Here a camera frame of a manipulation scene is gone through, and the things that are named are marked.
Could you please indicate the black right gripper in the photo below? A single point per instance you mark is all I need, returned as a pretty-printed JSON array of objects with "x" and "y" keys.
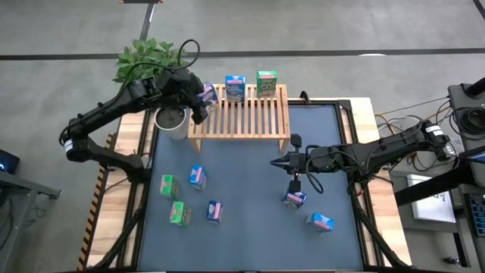
[{"x": 314, "y": 159}]

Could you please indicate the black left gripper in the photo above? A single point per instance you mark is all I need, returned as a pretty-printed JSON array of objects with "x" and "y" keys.
[{"x": 178, "y": 87}]

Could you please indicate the light blue Rice Krispies box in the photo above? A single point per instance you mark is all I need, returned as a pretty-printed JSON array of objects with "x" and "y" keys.
[
  {"x": 197, "y": 176},
  {"x": 235, "y": 89},
  {"x": 320, "y": 221}
]

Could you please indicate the green Apple Jacks box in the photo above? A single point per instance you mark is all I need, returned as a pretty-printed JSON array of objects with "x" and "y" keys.
[
  {"x": 168, "y": 186},
  {"x": 178, "y": 212},
  {"x": 266, "y": 85}
]

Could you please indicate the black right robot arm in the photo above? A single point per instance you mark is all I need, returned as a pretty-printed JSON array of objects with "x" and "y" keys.
[{"x": 379, "y": 148}]

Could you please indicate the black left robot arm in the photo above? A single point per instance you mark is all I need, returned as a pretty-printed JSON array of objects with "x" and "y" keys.
[{"x": 102, "y": 112}]

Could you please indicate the wooden slatted shelf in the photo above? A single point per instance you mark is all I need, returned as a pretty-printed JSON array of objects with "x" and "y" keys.
[{"x": 246, "y": 135}]

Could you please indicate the white plant pot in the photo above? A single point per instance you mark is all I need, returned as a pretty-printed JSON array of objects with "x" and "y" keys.
[{"x": 170, "y": 118}]

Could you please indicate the grey-blue table mat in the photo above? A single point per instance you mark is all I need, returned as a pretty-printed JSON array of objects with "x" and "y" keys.
[{"x": 246, "y": 242}]

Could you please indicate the black diagonal bar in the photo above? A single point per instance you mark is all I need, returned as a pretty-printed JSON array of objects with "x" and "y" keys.
[{"x": 432, "y": 186}]

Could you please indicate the white paper sheet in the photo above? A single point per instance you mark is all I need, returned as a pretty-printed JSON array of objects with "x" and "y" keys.
[{"x": 432, "y": 208}]

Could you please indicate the grey desk with papers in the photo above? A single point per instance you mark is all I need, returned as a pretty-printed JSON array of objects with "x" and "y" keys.
[{"x": 428, "y": 227}]

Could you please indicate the black orange striped strip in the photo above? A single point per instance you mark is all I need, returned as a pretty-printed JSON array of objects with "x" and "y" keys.
[{"x": 89, "y": 235}]

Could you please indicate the dark grey equipment cart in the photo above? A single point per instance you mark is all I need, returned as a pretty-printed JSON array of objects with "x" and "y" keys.
[{"x": 456, "y": 93}]

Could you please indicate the small black object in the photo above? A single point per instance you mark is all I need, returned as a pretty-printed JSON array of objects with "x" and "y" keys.
[{"x": 451, "y": 261}]

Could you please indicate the grey metal desk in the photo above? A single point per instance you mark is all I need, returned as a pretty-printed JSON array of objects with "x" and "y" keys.
[{"x": 22, "y": 186}]

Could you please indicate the backlit keyboard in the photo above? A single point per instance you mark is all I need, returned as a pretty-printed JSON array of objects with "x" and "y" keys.
[{"x": 479, "y": 216}]

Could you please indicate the dark monitor with blue light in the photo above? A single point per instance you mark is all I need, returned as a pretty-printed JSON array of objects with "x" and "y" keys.
[{"x": 9, "y": 161}]

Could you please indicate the small black bracket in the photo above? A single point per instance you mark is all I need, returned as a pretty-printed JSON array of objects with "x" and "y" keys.
[{"x": 304, "y": 96}]

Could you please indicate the black metal table frame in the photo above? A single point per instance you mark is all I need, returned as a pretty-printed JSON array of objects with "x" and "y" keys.
[{"x": 136, "y": 246}]

